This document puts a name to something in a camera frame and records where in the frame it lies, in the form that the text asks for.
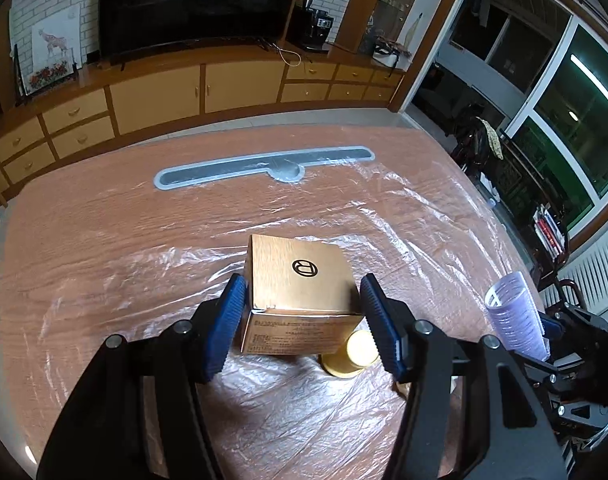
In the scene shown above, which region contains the yellow plastic cup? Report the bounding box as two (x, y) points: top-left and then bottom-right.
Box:
(320, 328), (379, 379)

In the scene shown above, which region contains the brown cardboard box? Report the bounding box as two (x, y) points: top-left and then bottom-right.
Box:
(239, 234), (362, 356)

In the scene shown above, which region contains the dark wooden chair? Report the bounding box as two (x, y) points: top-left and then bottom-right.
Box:
(452, 116), (505, 177)

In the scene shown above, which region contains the wooden tv cabinet with drawers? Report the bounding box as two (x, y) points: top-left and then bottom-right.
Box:
(0, 44), (405, 206)

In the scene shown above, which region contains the giraffe picture on stand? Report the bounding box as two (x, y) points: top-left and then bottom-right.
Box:
(12, 3), (80, 105)

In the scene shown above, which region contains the black flat screen television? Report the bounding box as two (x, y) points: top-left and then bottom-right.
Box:
(98, 0), (293, 64)

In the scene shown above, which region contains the black coffee machine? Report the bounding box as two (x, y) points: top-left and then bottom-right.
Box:
(287, 0), (333, 53)

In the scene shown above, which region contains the grey table cable slot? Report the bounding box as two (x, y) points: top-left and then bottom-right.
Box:
(153, 145), (376, 191)

